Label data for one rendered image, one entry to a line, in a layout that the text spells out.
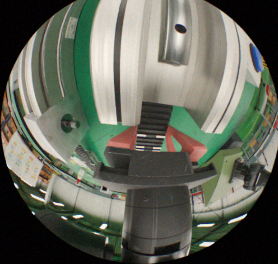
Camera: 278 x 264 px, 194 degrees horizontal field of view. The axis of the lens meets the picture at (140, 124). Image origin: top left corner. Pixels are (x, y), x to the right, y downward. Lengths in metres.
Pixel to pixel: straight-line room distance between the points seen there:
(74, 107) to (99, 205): 11.37
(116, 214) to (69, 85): 11.21
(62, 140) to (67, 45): 0.15
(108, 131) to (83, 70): 0.13
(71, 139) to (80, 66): 0.13
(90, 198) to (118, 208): 3.41
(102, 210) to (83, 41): 11.49
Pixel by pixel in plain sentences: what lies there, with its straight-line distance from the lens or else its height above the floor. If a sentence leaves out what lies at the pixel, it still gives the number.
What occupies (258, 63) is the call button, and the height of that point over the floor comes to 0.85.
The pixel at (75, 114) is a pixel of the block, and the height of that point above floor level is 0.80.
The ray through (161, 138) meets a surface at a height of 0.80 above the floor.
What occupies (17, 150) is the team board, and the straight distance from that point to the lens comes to 3.04.
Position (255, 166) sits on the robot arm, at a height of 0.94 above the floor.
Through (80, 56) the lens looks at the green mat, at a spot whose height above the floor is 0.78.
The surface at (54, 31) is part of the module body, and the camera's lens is 0.16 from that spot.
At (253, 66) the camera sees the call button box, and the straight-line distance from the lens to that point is 0.17.
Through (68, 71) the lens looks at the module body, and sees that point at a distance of 0.16.
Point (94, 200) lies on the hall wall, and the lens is 11.54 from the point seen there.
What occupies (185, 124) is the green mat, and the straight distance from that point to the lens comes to 0.17.
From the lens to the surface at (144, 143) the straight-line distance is 0.15.
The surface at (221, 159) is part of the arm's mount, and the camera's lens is 0.38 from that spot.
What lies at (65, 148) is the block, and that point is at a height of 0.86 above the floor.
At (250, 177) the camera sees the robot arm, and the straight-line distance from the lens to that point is 0.46.
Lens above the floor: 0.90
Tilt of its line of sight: 52 degrees down
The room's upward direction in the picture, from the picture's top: 175 degrees counter-clockwise
